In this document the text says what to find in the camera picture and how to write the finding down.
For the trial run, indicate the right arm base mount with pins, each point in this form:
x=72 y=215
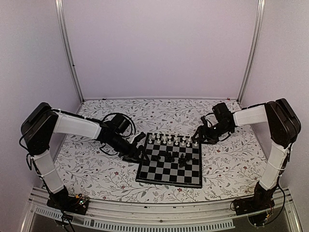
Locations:
x=253 y=206

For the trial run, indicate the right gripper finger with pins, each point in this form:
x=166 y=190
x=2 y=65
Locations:
x=205 y=140
x=198 y=135

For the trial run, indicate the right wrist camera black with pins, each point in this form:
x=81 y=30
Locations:
x=221 y=112

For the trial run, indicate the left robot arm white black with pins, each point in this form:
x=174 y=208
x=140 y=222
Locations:
x=44 y=122

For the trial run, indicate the black white chessboard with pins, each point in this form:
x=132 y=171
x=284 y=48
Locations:
x=174 y=160

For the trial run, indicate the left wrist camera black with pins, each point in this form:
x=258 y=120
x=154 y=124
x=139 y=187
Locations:
x=120 y=123

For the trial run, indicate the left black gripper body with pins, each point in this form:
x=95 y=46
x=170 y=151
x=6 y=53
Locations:
x=124 y=150

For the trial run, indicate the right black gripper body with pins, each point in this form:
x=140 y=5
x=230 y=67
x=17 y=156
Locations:
x=214 y=134

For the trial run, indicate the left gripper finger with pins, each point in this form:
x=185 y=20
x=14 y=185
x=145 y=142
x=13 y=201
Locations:
x=137 y=138
x=136 y=154

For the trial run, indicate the left aluminium frame post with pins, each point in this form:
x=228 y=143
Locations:
x=67 y=48

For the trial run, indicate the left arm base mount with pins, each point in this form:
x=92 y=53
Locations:
x=77 y=204

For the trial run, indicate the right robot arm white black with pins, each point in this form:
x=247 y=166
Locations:
x=284 y=127

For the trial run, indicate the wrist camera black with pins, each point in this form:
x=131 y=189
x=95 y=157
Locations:
x=120 y=123
x=221 y=112

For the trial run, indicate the front aluminium rail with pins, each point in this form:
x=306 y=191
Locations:
x=213 y=216

